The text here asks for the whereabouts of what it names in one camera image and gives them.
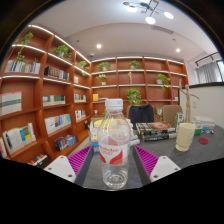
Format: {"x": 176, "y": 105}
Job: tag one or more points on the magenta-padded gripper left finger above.
{"x": 60, "y": 166}

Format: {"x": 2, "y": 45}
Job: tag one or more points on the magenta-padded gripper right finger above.
{"x": 165, "y": 166}

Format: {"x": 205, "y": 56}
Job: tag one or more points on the clear plastic water bottle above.
{"x": 114, "y": 146}

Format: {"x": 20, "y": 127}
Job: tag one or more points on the cream printed mug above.
{"x": 185, "y": 136}

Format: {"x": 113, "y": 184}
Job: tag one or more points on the stack of dark books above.
{"x": 155, "y": 130}

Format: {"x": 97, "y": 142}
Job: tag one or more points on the flat round red coaster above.
{"x": 203, "y": 140}

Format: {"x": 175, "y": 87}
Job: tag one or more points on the green and white box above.
{"x": 179, "y": 120}
{"x": 198, "y": 128}

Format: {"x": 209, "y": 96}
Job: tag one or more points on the chair with dark jacket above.
{"x": 141, "y": 115}

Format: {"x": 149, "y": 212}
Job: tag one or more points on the stack of white books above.
{"x": 205, "y": 121}

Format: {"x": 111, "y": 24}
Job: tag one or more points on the wooden artist mannequin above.
{"x": 188, "y": 103}

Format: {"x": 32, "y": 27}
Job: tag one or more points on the wooden shelf unit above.
{"x": 40, "y": 96}

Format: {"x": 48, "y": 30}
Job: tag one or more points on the grey curtain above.
{"x": 207, "y": 72}

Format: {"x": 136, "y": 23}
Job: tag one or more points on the window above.
{"x": 221, "y": 70}

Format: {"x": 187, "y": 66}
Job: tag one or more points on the multi-bulb ceiling lamp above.
{"x": 150, "y": 13}

